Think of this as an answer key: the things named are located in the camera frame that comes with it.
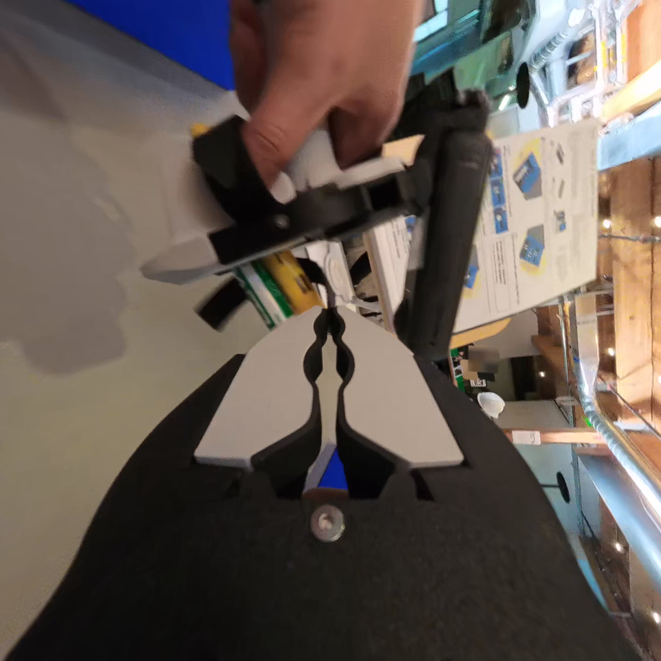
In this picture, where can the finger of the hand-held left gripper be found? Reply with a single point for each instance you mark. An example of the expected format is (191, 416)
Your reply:
(186, 261)

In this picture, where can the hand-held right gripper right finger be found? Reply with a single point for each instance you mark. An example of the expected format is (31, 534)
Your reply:
(397, 403)

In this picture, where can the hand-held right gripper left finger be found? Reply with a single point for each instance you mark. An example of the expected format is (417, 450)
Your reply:
(268, 392)

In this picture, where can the yellow marker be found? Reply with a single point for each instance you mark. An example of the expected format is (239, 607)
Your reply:
(297, 284)

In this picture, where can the blue box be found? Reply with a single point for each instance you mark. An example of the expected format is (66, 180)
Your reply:
(170, 36)

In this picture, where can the person's left hand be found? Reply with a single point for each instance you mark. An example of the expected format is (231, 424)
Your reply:
(320, 62)

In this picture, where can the small black block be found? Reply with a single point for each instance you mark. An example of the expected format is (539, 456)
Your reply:
(219, 310)

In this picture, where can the white printed carton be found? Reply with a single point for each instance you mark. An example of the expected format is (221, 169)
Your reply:
(392, 258)

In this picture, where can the printed instruction sheet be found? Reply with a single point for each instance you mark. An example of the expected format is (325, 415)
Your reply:
(537, 222)

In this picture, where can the white cup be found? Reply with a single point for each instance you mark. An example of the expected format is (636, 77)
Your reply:
(490, 405)

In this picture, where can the wooden board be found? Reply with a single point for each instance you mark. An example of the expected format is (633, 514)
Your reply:
(485, 333)

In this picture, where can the white round plastic part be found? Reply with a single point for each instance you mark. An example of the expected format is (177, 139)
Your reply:
(338, 268)

